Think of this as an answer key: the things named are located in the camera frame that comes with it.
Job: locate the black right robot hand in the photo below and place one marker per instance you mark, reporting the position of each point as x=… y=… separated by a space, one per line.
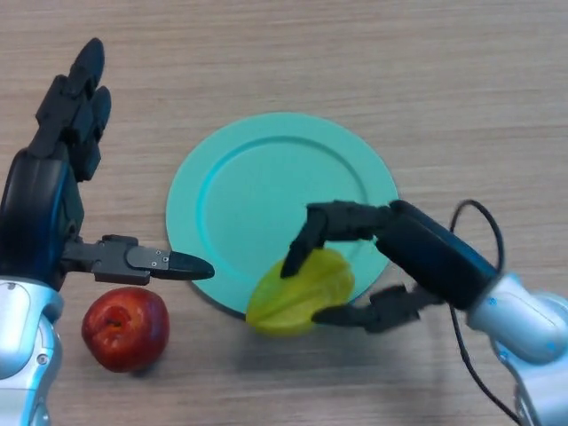
x=435 y=257

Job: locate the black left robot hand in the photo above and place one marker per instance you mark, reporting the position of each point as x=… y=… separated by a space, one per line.
x=35 y=208

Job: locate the yellow starfruit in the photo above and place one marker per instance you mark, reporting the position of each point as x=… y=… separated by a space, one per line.
x=302 y=297

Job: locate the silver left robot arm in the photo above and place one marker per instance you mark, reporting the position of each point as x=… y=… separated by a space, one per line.
x=22 y=346

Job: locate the teal round plate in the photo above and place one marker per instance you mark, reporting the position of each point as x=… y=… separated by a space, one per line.
x=248 y=191

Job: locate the red apple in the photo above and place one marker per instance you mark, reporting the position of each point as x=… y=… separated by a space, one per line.
x=128 y=337

